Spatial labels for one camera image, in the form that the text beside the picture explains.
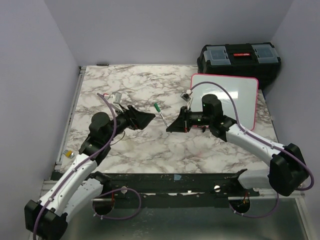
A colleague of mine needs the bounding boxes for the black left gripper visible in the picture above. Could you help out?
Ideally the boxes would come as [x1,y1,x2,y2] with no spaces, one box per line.
[105,104,156,143]

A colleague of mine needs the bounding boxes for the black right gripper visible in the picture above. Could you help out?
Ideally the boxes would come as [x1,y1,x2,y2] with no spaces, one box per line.
[166,106,212,133]

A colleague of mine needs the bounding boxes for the white marker pen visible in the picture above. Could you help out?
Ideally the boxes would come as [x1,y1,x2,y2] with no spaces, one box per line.
[159,111,169,128]

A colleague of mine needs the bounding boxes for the pink framed whiteboard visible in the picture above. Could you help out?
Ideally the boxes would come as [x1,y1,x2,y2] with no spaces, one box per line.
[190,73,259,130]

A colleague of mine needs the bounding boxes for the green marker cap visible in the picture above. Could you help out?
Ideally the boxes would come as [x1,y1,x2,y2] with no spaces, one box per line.
[154,103,161,113]

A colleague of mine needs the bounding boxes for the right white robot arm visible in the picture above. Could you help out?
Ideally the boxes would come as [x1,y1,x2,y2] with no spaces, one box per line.
[166,94,310,197]

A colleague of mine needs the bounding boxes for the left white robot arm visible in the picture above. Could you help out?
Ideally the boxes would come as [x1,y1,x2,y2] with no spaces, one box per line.
[24,105,155,240]

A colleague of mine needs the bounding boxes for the blue tape piece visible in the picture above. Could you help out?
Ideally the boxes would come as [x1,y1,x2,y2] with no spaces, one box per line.
[173,174,182,181]

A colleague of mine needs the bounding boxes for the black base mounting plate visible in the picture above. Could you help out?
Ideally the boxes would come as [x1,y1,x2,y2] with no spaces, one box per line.
[90,171,259,214]

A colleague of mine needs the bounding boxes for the small yellow metal connector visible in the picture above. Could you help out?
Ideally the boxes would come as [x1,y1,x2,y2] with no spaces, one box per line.
[63,149,75,159]

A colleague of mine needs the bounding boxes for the black plastic toolbox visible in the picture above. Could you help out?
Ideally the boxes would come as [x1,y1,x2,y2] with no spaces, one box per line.
[196,42,282,90]

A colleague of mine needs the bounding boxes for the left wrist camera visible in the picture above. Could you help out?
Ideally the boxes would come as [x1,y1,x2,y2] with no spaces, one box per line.
[110,92,122,105]

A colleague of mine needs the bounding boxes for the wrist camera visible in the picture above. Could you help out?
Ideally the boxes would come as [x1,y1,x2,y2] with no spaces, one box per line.
[180,89,193,110]
[110,92,122,105]

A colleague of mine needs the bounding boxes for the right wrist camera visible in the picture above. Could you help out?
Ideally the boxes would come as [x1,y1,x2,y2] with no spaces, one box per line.
[180,89,193,110]

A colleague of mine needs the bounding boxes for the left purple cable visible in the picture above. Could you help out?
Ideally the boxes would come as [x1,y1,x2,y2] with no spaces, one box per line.
[32,92,142,240]

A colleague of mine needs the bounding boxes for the purple cable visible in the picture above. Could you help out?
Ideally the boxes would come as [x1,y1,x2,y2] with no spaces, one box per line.
[32,92,142,240]
[188,81,315,218]

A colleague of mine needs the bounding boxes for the aluminium table edge rail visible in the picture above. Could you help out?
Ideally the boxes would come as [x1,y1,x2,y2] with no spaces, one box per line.
[52,66,87,173]

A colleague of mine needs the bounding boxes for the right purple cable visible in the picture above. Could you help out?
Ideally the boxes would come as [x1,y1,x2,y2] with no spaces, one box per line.
[188,81,315,218]

